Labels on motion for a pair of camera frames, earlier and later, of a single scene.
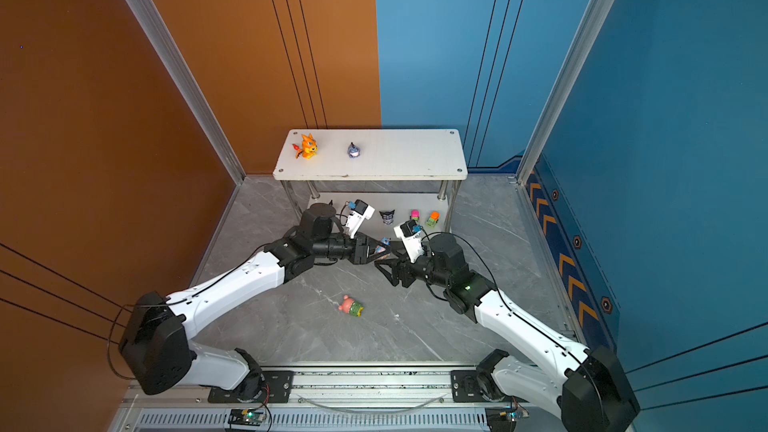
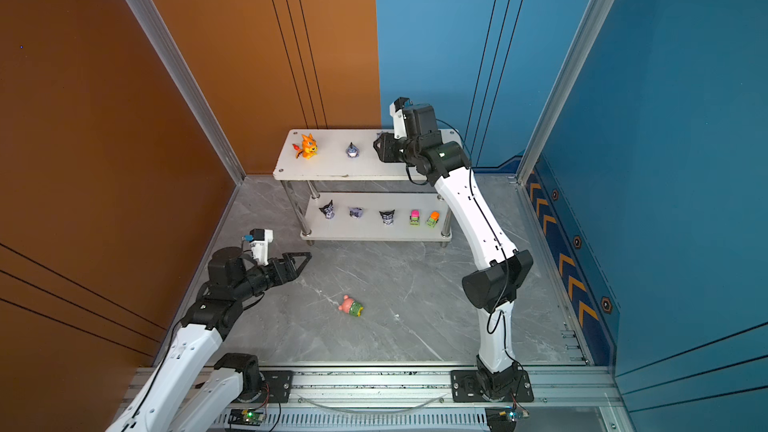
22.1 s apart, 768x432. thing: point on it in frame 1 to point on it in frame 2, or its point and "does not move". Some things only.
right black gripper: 398,267 to 386,154
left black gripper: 362,251 to 291,273
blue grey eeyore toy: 353,151 does not move
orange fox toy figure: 309,147 does not move
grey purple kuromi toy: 387,217 does not move
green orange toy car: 433,218 does not move
